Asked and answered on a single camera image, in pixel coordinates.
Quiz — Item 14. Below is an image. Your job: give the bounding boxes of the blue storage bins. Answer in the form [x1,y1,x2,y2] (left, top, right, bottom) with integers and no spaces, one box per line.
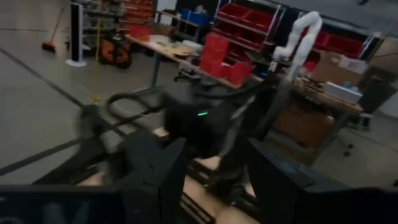
[181,8,213,28]

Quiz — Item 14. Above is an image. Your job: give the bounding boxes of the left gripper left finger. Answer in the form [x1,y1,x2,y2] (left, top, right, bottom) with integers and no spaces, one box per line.
[119,136,188,224]

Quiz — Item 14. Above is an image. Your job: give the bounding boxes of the white box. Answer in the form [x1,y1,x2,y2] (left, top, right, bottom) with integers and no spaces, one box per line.
[324,82,364,105]

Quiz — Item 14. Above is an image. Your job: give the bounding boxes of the yellow hanging rope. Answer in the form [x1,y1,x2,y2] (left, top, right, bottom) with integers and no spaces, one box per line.
[92,0,103,102]

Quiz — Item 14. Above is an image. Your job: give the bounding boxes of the open cardboard box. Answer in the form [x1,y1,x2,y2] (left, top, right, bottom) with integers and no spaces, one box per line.
[309,50,369,85]

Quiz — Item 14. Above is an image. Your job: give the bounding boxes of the black tower with white base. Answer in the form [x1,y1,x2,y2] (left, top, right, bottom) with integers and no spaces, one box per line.
[65,2,88,68]

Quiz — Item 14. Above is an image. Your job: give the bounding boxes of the long wooden workbench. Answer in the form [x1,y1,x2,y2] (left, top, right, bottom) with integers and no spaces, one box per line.
[126,34,364,162]

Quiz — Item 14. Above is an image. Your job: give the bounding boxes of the metal storage shelf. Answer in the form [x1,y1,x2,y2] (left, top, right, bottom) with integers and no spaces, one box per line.
[79,0,156,32]

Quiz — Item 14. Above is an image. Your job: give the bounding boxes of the stack of red bins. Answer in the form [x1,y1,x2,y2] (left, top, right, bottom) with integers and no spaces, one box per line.
[200,33,253,87]

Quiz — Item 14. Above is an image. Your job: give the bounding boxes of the orange broom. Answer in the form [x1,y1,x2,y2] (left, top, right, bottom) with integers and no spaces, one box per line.
[41,2,68,54]

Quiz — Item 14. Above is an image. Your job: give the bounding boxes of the brown cardboard box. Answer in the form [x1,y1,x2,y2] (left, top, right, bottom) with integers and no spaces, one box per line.
[275,99,336,150]

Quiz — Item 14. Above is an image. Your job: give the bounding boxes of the black office chair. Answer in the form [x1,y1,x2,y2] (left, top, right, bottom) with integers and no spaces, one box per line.
[174,68,203,83]
[341,67,398,158]

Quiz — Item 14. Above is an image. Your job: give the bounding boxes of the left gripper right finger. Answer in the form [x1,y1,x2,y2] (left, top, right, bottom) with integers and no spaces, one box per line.
[248,138,354,224]

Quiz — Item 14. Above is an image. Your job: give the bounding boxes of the metal rack with red bins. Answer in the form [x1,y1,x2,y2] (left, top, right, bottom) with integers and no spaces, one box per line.
[312,18,379,62]
[213,1,282,52]

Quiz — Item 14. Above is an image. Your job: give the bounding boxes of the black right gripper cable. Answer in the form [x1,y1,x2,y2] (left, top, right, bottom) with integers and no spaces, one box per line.
[104,92,164,126]

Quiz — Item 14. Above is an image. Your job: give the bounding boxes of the black aluminium table frame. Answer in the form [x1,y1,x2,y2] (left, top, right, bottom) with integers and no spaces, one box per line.
[0,124,262,224]

